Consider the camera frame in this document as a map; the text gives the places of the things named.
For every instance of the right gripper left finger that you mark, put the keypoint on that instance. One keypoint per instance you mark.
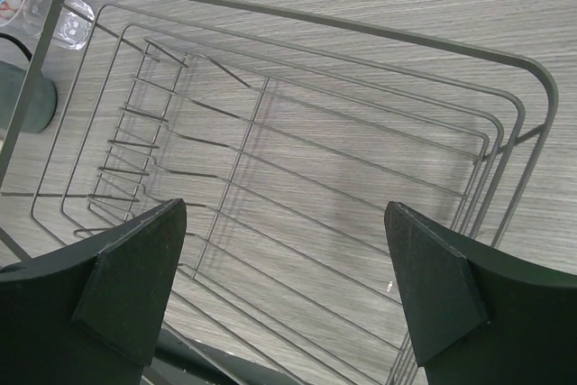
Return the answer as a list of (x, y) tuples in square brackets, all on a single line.
[(91, 312)]

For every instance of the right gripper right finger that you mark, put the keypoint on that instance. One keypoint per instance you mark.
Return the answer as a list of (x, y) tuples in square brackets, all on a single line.
[(477, 315)]

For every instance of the black wire dish rack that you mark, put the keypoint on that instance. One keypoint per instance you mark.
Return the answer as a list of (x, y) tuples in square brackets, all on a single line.
[(286, 134)]

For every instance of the clear glass tumbler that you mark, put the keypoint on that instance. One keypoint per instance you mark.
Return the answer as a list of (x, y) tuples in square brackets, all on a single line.
[(74, 22)]

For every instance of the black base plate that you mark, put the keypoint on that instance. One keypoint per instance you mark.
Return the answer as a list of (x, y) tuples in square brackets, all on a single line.
[(179, 360)]

